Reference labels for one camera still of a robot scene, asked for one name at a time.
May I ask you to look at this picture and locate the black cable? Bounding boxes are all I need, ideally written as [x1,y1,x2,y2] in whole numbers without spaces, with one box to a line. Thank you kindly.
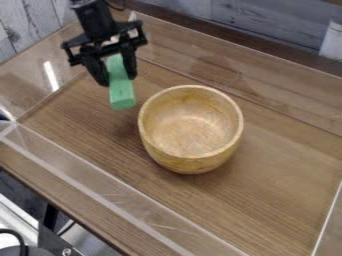
[0,228,29,256]

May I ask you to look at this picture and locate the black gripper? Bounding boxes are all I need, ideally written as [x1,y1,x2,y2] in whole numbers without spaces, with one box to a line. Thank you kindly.
[61,3,146,87]

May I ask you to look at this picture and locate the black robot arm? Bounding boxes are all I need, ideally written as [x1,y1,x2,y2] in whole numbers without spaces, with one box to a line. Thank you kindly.
[60,0,146,87]

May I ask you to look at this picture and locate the black metal bracket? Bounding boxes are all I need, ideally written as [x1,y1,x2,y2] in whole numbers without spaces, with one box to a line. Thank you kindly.
[37,224,84,256]

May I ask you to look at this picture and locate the clear acrylic corner bracket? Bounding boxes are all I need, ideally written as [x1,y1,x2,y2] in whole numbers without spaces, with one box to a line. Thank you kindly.
[125,10,138,40]

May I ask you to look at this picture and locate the clear acrylic front wall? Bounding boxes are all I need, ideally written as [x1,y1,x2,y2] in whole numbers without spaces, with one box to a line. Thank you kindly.
[0,107,249,256]

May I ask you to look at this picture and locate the green rectangular block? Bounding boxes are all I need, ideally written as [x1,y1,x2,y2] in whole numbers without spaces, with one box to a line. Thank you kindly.
[106,55,136,111]

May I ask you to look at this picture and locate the brown wooden bowl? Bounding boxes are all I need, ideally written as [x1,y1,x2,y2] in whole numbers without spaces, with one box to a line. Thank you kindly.
[137,85,244,175]

